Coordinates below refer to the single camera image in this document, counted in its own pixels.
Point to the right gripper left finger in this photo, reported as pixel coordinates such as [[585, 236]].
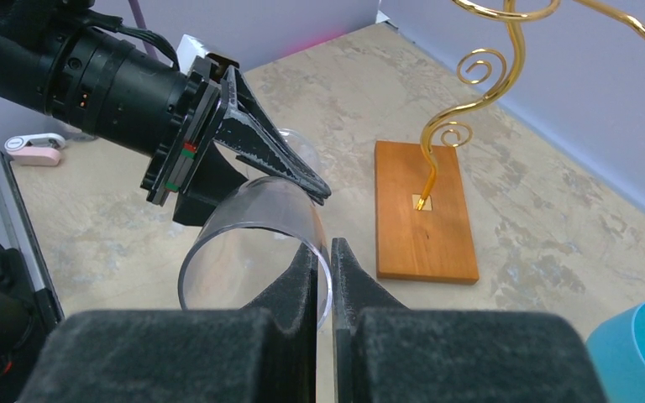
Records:
[[262, 352]]

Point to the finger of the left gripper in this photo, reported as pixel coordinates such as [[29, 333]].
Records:
[[249, 132]]

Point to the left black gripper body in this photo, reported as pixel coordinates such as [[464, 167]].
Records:
[[186, 163]]

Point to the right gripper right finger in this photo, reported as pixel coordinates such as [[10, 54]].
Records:
[[388, 352]]

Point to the clear wine glass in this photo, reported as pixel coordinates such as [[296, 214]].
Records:
[[250, 240]]

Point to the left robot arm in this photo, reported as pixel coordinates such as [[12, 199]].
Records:
[[125, 85]]

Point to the pink white small device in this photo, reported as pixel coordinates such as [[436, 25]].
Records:
[[41, 149]]

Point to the blue plastic goblet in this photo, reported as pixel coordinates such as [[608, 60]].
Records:
[[617, 350]]

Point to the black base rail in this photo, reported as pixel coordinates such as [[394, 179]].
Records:
[[29, 306]]

